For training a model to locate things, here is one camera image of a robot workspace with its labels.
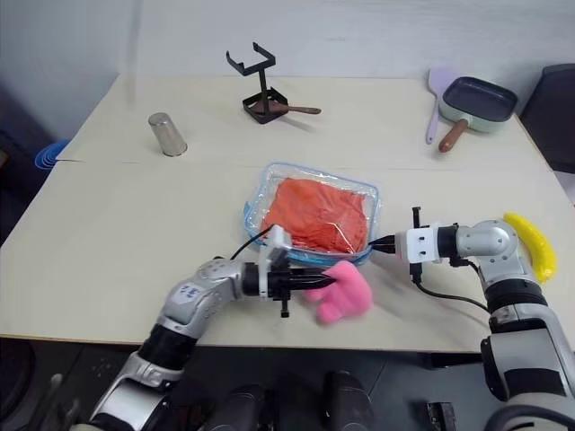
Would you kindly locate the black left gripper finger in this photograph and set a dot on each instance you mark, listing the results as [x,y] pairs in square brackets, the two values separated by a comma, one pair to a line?
[314,285]
[312,275]

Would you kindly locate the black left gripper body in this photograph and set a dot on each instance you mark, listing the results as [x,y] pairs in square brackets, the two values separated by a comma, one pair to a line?
[281,282]

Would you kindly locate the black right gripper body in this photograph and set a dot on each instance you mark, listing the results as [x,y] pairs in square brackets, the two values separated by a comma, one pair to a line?
[400,246]

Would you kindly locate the clear plastic zipper pouch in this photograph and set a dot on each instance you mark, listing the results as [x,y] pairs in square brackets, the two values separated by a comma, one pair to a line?
[260,211]

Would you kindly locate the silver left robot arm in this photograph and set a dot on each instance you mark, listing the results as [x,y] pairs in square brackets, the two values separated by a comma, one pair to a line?
[197,296]

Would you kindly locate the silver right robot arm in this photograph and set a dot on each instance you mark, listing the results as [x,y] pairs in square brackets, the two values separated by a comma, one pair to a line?
[507,287]

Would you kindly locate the orange cloth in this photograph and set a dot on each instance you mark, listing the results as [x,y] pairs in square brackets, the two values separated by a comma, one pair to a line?
[321,215]

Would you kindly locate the pink plush toy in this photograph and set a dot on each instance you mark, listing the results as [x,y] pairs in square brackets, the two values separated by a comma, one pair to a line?
[343,292]

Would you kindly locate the yellow toy banana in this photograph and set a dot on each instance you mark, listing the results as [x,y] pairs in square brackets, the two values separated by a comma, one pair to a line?
[536,247]

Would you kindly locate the purple silicone spatula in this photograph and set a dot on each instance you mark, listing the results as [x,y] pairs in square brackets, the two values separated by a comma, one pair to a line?
[436,94]

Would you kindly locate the brown wooden spoon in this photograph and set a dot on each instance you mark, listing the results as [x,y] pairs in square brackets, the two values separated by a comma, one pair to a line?
[296,109]

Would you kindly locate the green square frying pan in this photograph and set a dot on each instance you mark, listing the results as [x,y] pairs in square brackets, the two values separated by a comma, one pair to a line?
[476,101]

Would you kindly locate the small black ribbed block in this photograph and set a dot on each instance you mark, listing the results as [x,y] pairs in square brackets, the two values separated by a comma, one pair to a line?
[441,415]

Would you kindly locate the black metal stand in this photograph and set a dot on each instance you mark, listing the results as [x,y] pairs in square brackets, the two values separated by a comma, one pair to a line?
[260,96]

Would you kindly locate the stainless steel cup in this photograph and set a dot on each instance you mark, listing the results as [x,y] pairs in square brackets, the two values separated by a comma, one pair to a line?
[167,134]

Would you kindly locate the blue plastic stool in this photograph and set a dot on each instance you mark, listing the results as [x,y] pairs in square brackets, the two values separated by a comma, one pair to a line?
[47,157]

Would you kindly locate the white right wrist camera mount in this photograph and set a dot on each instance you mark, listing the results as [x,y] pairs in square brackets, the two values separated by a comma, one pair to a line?
[420,244]

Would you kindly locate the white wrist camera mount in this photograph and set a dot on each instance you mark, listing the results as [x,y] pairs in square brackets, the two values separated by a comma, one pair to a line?
[420,244]
[275,244]

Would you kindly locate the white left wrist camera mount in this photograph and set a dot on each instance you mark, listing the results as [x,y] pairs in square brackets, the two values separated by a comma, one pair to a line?
[275,244]

